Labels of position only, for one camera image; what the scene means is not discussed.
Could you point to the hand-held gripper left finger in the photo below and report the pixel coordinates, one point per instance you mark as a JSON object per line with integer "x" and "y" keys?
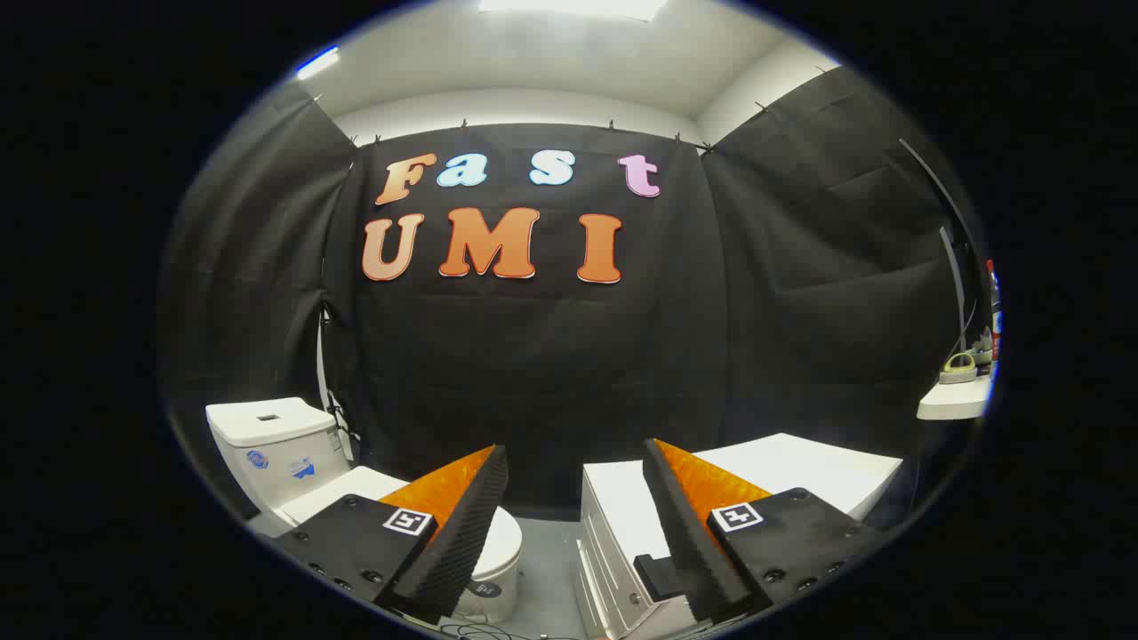
{"x": 462, "y": 533}

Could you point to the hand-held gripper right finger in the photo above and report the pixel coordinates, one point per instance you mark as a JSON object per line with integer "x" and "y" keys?
{"x": 689, "y": 533}

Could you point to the white toilet lid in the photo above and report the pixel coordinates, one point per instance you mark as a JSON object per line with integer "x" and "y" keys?
{"x": 347, "y": 493}

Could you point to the white toilet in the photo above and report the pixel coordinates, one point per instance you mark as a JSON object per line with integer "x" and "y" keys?
{"x": 276, "y": 444}

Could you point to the white drawer cabinet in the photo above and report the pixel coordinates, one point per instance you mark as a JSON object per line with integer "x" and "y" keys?
{"x": 800, "y": 467}

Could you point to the black backdrop cloth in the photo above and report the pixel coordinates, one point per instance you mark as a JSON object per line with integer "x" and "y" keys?
{"x": 551, "y": 373}

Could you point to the red bottle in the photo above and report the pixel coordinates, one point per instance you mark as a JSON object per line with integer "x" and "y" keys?
{"x": 994, "y": 311}

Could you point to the small ceiling light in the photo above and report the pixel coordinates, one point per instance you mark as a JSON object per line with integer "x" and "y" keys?
{"x": 317, "y": 62}

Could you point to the ceiling light panel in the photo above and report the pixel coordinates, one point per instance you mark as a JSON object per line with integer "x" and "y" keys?
{"x": 573, "y": 7}

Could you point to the white wall shelf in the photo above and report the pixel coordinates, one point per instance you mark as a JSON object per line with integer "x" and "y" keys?
{"x": 953, "y": 402}

